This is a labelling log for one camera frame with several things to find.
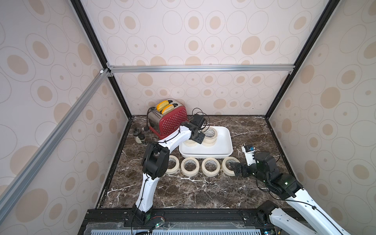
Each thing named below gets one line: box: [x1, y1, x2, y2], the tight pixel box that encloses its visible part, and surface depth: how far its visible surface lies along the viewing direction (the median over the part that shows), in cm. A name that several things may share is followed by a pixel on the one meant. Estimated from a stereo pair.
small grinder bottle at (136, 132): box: [132, 127, 142, 144], surface depth 99 cm
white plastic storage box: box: [178, 125, 234, 159], surface depth 104 cm
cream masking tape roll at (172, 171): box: [165, 154, 180, 175], surface depth 91 cm
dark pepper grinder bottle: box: [138, 133, 149, 146], surface depth 99 cm
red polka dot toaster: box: [147, 98, 188, 140], surface depth 102 cm
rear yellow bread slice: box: [156, 100, 170, 113], surface depth 100 cm
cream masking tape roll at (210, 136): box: [201, 126, 218, 147], surface depth 102 cm
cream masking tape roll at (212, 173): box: [201, 157, 221, 178], surface depth 89 cm
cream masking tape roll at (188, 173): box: [180, 157, 200, 177], surface depth 90 cm
